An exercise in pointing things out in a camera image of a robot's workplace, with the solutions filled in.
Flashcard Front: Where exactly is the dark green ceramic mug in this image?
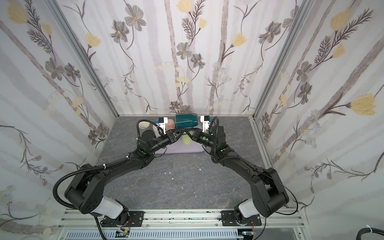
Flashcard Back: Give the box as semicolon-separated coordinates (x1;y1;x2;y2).
175;113;199;129

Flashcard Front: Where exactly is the grey ceramic mug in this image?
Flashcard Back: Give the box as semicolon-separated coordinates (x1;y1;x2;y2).
137;121;151;134

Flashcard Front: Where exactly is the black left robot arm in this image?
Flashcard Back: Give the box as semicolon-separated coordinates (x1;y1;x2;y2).
65;130;184;219

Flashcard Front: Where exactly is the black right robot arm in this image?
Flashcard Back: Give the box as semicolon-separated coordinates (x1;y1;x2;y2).
185;126;290;219

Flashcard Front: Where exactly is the light green ceramic mug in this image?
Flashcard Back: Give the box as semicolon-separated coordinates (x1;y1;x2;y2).
182;134;193;145

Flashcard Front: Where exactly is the pink ceramic mug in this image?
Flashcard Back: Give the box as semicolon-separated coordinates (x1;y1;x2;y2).
166;118;176;131

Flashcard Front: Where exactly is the white ceramic mug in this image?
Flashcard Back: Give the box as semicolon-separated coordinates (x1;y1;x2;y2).
153;124;161;138

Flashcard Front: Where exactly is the lilac plastic tray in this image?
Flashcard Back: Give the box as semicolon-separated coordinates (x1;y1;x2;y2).
155;138;204;155

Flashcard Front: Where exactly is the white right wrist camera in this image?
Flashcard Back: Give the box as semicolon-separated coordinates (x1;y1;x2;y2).
200;115;211;133

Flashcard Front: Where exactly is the black corrugated right cable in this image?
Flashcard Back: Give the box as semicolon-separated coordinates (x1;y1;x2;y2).
209;116;221;142

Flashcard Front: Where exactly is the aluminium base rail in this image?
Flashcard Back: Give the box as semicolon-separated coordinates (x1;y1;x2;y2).
53;209;310;240

